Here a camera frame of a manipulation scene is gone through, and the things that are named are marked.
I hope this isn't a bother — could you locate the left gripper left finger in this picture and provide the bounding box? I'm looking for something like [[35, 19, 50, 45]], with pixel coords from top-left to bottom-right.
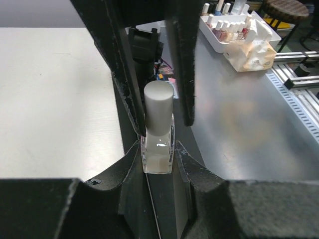
[[0, 139, 148, 239]]

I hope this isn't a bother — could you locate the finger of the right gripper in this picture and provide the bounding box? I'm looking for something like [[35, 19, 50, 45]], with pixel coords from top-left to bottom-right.
[[165, 0, 203, 126], [71, 0, 146, 136]]

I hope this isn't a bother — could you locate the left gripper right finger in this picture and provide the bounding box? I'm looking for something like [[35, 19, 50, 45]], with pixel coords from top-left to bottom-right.
[[173, 142, 319, 239]]

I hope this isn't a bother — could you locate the clear nail polish bottle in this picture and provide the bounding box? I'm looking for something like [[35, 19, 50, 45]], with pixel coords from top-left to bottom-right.
[[140, 114, 175, 174]]

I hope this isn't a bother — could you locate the white nail polish cap brush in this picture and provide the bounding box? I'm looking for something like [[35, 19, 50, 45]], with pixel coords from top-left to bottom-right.
[[144, 81, 174, 136]]

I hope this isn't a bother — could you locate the white organizer tray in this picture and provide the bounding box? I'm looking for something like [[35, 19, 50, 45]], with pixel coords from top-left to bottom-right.
[[199, 12, 281, 53]]

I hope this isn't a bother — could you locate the round brown stool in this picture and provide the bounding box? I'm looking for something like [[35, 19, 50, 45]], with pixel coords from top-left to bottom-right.
[[261, 0, 310, 24]]

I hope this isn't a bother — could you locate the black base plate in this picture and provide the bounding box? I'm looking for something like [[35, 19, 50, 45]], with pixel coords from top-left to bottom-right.
[[112, 78, 133, 154]]

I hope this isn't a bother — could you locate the white slotted cable duct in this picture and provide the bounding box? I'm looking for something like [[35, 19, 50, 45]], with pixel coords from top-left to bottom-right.
[[266, 73, 319, 143]]

